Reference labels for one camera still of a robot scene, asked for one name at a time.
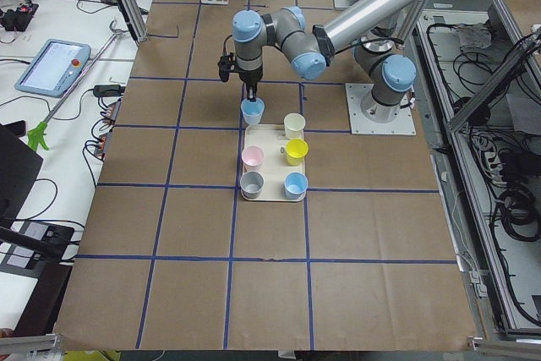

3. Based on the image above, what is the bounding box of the light blue cup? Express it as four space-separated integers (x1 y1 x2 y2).
240 97 265 125
284 172 308 201

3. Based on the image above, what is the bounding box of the cream serving tray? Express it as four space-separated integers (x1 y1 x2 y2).
243 124 306 202

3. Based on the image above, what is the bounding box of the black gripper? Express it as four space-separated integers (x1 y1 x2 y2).
217 52 263 102

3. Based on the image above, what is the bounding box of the black power adapter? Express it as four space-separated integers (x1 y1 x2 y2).
93 84 125 98

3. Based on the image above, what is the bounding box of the black monitor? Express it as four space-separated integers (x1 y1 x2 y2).
0 125 43 228

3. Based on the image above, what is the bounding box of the yellow cup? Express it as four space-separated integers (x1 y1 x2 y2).
286 139 309 166

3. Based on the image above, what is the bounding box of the grey cup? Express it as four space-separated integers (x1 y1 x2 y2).
239 171 265 200

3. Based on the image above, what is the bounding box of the blue teach pendant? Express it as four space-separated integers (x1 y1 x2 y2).
14 39 91 97

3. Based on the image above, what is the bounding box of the cream white cup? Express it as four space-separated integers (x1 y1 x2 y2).
283 112 306 139

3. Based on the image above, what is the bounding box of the pink cup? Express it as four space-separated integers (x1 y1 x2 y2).
241 145 265 172

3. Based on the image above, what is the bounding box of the reacher grabber tool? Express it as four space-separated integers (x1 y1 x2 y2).
27 19 125 151

